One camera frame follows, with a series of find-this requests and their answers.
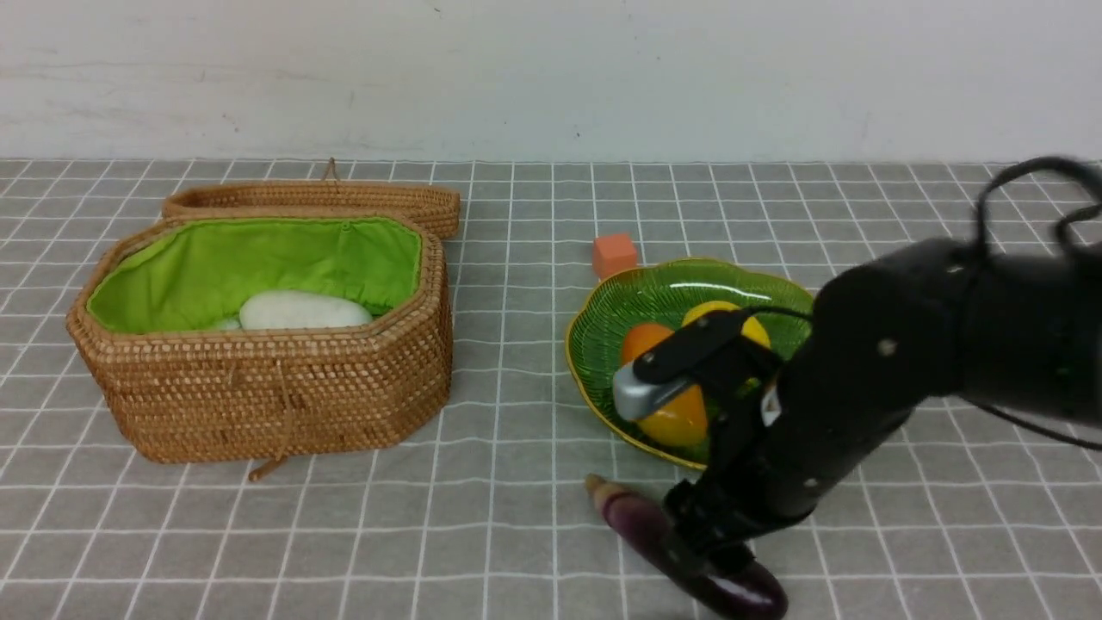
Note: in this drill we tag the purple toy eggplant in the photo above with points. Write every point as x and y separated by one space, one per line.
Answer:
727 579

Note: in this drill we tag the grey checked tablecloth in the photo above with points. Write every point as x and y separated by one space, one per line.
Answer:
483 513

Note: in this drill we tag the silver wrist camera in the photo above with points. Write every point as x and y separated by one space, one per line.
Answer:
642 388

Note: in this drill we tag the white toy radish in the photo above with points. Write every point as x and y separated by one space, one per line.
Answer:
294 309

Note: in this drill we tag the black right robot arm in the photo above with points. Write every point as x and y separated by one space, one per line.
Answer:
940 318

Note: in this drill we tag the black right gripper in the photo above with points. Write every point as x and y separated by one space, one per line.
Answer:
767 465

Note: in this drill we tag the small orange cube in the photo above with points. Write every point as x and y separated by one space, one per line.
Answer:
613 253

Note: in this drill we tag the woven rattan basket green lining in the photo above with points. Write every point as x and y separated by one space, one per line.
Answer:
150 325

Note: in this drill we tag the yellow toy lemon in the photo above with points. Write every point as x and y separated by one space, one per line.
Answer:
752 328

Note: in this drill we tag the woven rattan basket lid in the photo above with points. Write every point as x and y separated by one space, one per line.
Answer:
435 209

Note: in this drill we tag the orange yellow toy mango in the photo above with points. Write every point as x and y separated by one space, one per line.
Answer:
682 423

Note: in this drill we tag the green glass leaf plate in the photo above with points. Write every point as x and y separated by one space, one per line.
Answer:
662 293

